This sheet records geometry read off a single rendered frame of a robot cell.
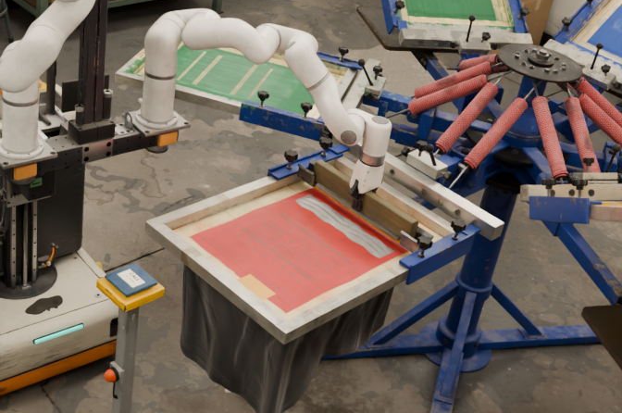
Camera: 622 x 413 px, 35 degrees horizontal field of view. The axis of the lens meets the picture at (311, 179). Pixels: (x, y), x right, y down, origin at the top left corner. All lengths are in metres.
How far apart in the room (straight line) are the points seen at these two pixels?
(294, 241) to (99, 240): 1.71
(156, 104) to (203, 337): 0.71
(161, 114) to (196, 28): 0.30
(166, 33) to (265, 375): 1.01
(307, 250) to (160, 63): 0.69
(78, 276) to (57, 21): 1.40
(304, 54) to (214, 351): 0.91
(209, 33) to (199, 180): 2.16
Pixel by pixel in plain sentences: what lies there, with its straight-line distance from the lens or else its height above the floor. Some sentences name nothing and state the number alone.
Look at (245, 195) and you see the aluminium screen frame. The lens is 3.00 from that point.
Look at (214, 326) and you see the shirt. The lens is 2.89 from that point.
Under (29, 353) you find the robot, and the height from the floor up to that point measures 0.21.
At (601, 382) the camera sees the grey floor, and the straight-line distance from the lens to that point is 4.28.
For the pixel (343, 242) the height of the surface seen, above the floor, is 0.95.
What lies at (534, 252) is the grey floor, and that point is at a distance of 4.93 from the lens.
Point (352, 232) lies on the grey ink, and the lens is 2.95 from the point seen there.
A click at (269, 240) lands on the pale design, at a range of 2.86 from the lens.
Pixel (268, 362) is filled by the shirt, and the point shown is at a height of 0.75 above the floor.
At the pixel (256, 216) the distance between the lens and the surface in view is 2.95.
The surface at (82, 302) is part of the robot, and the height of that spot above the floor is 0.28.
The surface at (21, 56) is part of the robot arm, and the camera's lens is 2.58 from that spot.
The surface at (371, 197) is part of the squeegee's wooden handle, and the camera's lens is 2.95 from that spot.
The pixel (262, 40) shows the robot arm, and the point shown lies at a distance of 2.77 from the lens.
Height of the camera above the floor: 2.58
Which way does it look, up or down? 31 degrees down
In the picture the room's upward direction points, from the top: 10 degrees clockwise
